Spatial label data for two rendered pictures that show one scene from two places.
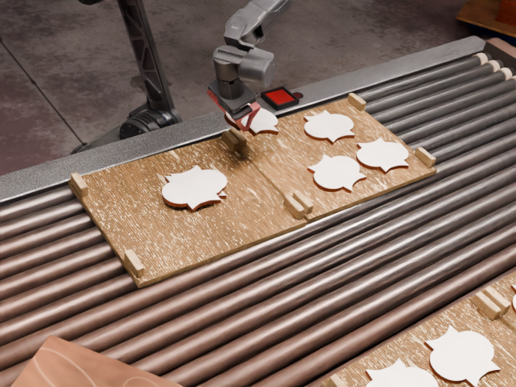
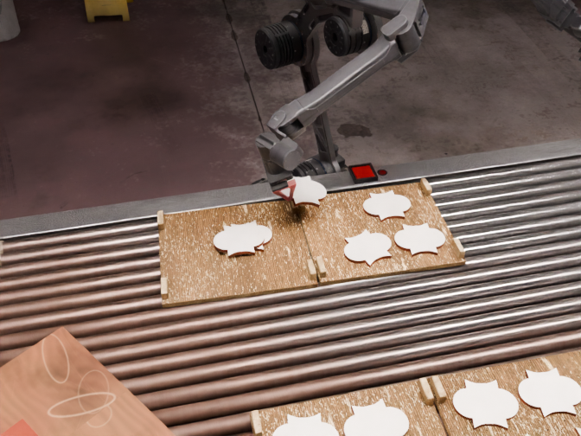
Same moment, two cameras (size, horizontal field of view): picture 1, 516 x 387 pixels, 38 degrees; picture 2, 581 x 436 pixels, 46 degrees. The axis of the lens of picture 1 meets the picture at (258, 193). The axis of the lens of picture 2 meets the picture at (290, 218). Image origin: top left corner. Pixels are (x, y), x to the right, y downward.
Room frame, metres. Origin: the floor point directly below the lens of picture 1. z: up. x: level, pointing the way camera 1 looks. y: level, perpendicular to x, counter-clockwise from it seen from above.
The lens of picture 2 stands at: (0.12, -0.66, 2.29)
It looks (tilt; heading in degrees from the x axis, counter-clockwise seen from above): 42 degrees down; 29
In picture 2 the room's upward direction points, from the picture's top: straight up
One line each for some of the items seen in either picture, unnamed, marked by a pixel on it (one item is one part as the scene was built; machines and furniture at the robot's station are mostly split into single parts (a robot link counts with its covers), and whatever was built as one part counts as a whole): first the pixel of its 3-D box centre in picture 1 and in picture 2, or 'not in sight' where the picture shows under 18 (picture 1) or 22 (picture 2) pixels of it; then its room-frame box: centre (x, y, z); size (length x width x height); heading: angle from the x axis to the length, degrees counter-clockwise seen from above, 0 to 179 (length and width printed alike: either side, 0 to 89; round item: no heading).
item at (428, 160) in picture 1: (425, 157); (458, 247); (1.53, -0.40, 0.95); 0.06 x 0.02 x 0.03; 40
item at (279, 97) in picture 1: (279, 98); (362, 173); (1.73, -0.02, 0.92); 0.06 x 0.06 x 0.01; 42
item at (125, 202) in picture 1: (186, 203); (233, 249); (1.23, 0.15, 0.93); 0.41 x 0.35 x 0.02; 129
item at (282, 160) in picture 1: (330, 153); (376, 229); (1.50, -0.16, 0.93); 0.41 x 0.35 x 0.02; 130
